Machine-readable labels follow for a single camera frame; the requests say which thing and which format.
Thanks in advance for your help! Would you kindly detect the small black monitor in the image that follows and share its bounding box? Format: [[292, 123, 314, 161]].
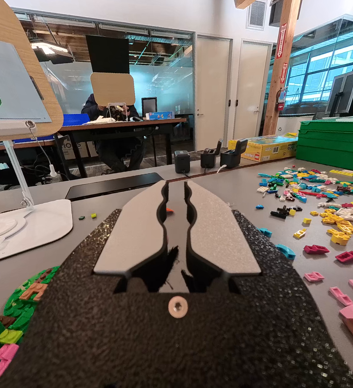
[[141, 97, 158, 118]]

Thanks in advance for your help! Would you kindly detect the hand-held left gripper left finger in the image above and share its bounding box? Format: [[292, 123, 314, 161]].
[[93, 180, 168, 292]]

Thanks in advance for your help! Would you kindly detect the black battery charger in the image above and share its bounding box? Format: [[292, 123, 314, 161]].
[[174, 150, 191, 174], [220, 138, 248, 169], [201, 138, 224, 169]]

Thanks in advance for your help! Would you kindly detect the black desk mat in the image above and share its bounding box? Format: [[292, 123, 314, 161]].
[[65, 172, 165, 201]]

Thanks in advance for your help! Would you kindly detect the white recycling cabinet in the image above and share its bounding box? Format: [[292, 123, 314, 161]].
[[278, 114, 315, 136]]

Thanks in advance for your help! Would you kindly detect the pale blue instruction page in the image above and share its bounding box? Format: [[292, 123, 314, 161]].
[[0, 37, 53, 123]]

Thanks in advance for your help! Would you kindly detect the red fire extinguisher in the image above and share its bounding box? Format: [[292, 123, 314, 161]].
[[275, 86, 289, 113]]

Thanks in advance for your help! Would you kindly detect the pile of mixed small lego pieces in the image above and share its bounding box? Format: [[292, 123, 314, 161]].
[[257, 165, 353, 204]]

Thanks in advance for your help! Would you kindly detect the wall air vent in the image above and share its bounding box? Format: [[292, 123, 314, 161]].
[[245, 0, 268, 30]]

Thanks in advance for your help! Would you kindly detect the cardboard box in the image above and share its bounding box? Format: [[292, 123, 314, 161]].
[[59, 134, 99, 160]]

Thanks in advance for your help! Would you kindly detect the large window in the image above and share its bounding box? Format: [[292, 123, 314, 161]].
[[285, 30, 353, 107]]

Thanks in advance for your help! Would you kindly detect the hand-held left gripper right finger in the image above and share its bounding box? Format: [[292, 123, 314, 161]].
[[184, 181, 262, 292]]

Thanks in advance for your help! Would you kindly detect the yellow lego box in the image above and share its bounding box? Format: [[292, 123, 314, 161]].
[[228, 134, 299, 162]]

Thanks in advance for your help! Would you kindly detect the black panel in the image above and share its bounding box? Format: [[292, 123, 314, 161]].
[[86, 35, 130, 75]]

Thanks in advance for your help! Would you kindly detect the blue plastic bin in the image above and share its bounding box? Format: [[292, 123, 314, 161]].
[[62, 114, 91, 125]]

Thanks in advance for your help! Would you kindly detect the pile of yellow lego pieces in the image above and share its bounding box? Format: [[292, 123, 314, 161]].
[[311, 198, 353, 246]]

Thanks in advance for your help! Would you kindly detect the wooden post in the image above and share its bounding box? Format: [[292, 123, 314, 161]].
[[263, 0, 303, 136]]

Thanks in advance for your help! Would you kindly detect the group of black lego pieces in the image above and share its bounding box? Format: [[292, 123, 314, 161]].
[[270, 205, 303, 219]]

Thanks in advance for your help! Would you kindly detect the round green lego build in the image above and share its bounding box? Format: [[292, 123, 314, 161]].
[[0, 266, 60, 388]]

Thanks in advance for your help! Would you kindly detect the white door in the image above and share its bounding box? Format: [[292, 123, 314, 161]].
[[196, 34, 233, 152], [233, 39, 273, 140]]

